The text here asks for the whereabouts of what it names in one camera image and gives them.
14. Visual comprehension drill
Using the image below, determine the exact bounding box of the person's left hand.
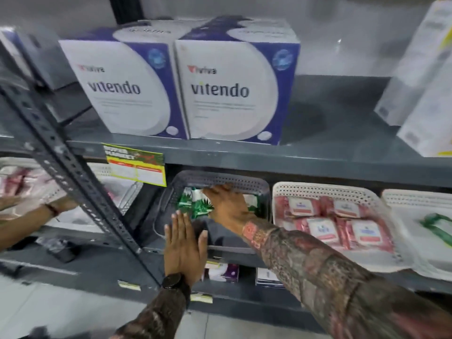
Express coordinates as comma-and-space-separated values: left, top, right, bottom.
164, 210, 209, 287

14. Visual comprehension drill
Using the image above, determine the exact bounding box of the person's right hand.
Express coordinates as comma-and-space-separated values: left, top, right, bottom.
203, 184, 261, 237

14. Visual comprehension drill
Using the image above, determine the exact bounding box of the green patterned packet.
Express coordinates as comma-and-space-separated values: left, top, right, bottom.
246, 194, 265, 218
176, 187, 217, 220

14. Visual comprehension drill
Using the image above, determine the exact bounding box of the grey perforated plastic basket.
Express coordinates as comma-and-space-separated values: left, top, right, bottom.
153, 169, 272, 255

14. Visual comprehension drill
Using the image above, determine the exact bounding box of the another person's forearm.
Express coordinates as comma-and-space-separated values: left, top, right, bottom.
0, 196, 79, 252

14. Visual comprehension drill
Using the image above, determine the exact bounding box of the person's right forearm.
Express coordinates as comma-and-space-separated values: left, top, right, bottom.
242, 219, 452, 339

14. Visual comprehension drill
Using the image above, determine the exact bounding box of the person's left forearm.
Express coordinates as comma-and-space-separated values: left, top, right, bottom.
109, 282, 191, 339

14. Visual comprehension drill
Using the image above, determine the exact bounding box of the black wristwatch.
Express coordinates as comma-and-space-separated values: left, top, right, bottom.
161, 272, 192, 299

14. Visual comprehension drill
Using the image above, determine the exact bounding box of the yellow shelf price label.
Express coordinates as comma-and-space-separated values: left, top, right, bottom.
102, 142, 167, 188

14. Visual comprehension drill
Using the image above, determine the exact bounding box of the white perforated plastic basket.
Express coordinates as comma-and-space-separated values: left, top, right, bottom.
0, 157, 143, 234
271, 181, 407, 273
381, 189, 452, 281

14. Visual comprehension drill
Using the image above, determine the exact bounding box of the grey metal shelf rack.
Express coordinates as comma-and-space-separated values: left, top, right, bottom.
0, 0, 452, 334

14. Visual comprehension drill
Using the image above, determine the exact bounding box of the pile of pink packets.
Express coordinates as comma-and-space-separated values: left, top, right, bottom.
274, 195, 395, 253
0, 165, 57, 209

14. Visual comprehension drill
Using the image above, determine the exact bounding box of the dark wrapped item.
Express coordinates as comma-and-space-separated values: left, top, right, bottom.
35, 236, 82, 264

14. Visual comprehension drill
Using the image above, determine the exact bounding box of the dark grey box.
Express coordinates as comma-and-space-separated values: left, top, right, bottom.
0, 25, 79, 91

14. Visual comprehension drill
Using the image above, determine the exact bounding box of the tall white carton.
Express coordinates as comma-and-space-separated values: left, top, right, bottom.
396, 54, 452, 158
374, 0, 452, 127

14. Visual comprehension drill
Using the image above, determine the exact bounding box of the green strap item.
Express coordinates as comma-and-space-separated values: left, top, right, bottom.
420, 213, 452, 248

